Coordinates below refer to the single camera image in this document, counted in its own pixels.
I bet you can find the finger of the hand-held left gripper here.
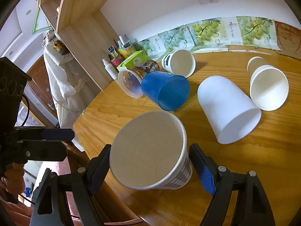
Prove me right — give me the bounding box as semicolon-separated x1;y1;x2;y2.
22;139;69;162
14;128;75;142

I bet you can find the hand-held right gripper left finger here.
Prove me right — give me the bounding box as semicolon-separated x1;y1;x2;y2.
29;144;112;226

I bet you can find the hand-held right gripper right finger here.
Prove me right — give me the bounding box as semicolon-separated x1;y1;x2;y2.
189;143;276;226

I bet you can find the checked paper cup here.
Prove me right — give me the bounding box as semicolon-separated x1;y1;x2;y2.
109;110;193;191

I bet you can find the plain white paper cup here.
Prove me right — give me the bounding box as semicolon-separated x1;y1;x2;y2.
197;75;262;145

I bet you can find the clear plastic cup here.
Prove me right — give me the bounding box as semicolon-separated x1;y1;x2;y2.
117;67;145;99

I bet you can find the blue plastic cup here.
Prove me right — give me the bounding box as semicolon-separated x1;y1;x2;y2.
141;72;190;111

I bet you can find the brown paper cup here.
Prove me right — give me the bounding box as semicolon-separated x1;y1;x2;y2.
247;56;289;111

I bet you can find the white cup with black print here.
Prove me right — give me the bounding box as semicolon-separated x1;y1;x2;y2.
161;50;196;78

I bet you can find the person's left hand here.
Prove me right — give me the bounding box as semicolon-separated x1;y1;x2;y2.
1;162;25;194

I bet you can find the white fluffy coat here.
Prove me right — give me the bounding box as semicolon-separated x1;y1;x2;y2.
43;43;83;129

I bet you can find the green bordered paper sheet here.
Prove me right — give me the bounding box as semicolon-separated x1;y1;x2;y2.
32;7;51;34

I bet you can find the white spray bottle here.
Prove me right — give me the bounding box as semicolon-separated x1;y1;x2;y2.
102;58;118;80

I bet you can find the pink jar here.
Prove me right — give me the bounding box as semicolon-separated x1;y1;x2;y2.
110;57;123;69

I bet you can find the wooden shelf unit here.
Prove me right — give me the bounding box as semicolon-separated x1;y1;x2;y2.
38;0;132;92

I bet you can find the dark blue label bottle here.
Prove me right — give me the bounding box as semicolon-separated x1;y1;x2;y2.
108;46;119;59

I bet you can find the green tissue box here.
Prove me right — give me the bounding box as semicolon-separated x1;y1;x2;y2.
117;50;149;71

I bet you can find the printed snack can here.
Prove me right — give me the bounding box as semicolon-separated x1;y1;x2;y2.
132;60;162;79

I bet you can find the grape print carton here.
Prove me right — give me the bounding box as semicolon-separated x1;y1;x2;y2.
139;34;166;57
222;16;276;48
188;17;229;51
158;25;191;53

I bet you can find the black cable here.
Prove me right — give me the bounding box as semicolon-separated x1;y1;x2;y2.
14;94;31;128

